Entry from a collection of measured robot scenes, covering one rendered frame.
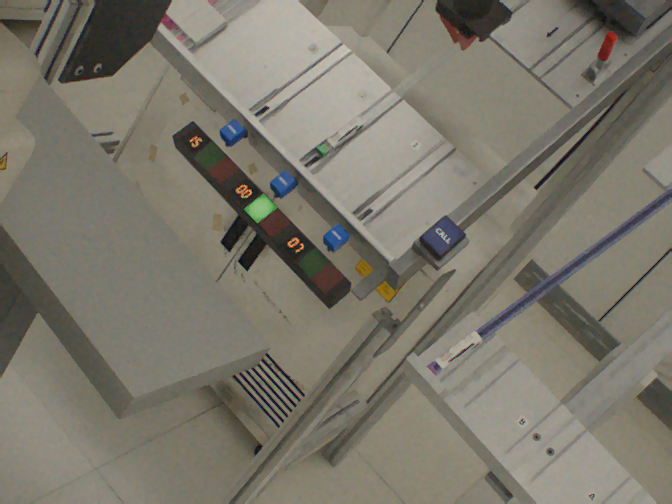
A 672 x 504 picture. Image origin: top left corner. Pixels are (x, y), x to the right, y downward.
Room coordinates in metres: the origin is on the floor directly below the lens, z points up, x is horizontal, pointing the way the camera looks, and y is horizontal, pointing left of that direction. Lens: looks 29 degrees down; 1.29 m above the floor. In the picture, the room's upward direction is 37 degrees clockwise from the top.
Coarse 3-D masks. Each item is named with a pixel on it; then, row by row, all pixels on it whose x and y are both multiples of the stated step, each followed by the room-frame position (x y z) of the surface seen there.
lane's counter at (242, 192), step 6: (246, 180) 1.15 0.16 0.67; (240, 186) 1.14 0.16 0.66; (246, 186) 1.14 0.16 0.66; (252, 186) 1.14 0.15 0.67; (234, 192) 1.13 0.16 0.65; (240, 192) 1.13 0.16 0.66; (246, 192) 1.13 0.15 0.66; (252, 192) 1.14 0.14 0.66; (258, 192) 1.14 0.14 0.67; (240, 198) 1.13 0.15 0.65; (246, 198) 1.13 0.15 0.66
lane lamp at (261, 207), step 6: (258, 198) 1.13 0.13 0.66; (264, 198) 1.14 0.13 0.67; (252, 204) 1.12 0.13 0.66; (258, 204) 1.13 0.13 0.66; (264, 204) 1.13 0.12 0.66; (270, 204) 1.13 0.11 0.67; (246, 210) 1.12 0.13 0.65; (252, 210) 1.12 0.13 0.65; (258, 210) 1.12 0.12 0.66; (264, 210) 1.12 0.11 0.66; (270, 210) 1.13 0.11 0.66; (252, 216) 1.11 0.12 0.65; (258, 216) 1.11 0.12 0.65; (264, 216) 1.12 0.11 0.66; (258, 222) 1.11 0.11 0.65
